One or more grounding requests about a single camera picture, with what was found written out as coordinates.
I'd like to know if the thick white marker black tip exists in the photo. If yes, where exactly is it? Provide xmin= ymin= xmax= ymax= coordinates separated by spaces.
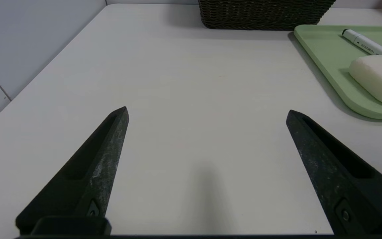
xmin=342 ymin=29 xmax=382 ymax=62

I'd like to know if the white soap bar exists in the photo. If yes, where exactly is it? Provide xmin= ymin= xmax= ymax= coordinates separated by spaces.
xmin=349 ymin=55 xmax=382 ymax=106

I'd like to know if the dark brown wicker basket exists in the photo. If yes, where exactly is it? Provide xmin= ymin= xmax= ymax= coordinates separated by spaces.
xmin=198 ymin=0 xmax=337 ymax=31

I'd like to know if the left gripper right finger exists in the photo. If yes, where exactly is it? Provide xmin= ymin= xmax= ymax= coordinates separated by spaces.
xmin=286 ymin=110 xmax=382 ymax=235

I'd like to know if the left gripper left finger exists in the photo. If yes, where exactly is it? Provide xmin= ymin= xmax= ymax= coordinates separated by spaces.
xmin=15 ymin=106 xmax=130 ymax=235

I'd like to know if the light green plastic tray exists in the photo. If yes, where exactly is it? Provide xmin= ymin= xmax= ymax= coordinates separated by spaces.
xmin=293 ymin=24 xmax=382 ymax=120

